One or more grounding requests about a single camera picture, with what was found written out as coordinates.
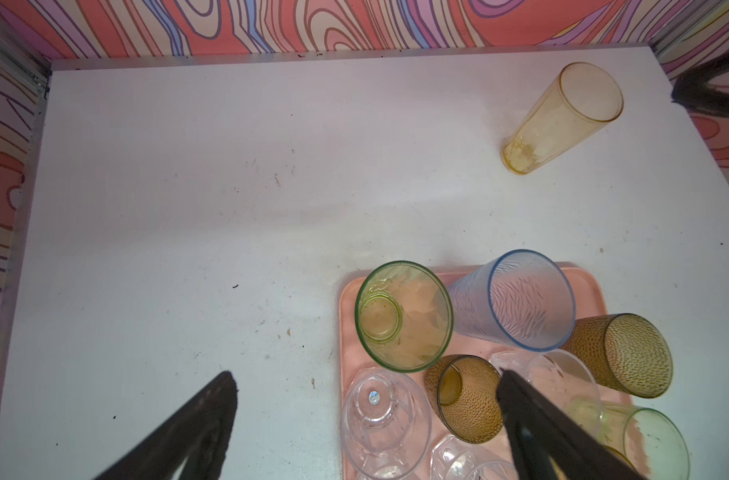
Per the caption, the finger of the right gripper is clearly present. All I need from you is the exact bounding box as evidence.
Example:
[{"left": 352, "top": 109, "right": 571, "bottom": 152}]
[{"left": 671, "top": 52, "right": 729, "bottom": 118}]

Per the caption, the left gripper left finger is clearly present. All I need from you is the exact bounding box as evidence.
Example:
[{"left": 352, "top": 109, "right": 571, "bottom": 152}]
[{"left": 98, "top": 371, "right": 238, "bottom": 479}]

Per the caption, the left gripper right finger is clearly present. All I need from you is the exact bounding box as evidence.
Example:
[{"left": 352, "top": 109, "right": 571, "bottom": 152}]
[{"left": 496, "top": 370, "right": 641, "bottom": 479}]

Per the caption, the clear short glass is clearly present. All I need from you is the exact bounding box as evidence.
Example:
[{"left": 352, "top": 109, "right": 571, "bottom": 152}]
[
  {"left": 340, "top": 367, "right": 432, "bottom": 479},
  {"left": 489, "top": 348, "right": 602, "bottom": 439},
  {"left": 429, "top": 434, "right": 518, "bottom": 480}
]

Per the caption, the tall orange cup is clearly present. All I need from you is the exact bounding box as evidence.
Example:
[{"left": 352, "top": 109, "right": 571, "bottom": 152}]
[{"left": 501, "top": 62, "right": 624, "bottom": 175}]

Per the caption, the green short cup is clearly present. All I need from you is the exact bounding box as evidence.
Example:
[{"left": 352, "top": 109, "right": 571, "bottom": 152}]
[{"left": 566, "top": 398, "right": 690, "bottom": 479}]

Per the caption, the olive brown short cup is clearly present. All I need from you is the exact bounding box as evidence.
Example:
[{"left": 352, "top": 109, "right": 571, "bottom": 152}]
[{"left": 561, "top": 313, "right": 673, "bottom": 399}]

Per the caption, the tall blue cup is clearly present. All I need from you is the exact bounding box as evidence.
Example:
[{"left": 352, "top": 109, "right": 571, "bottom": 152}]
[{"left": 447, "top": 249, "right": 576, "bottom": 352}]

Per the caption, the tall yellow-green cup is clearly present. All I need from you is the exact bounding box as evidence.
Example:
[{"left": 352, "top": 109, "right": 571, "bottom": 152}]
[{"left": 354, "top": 260, "right": 454, "bottom": 373}]

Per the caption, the pink plastic tray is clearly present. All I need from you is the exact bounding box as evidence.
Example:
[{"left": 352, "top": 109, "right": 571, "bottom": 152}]
[{"left": 338, "top": 262, "right": 633, "bottom": 480}]

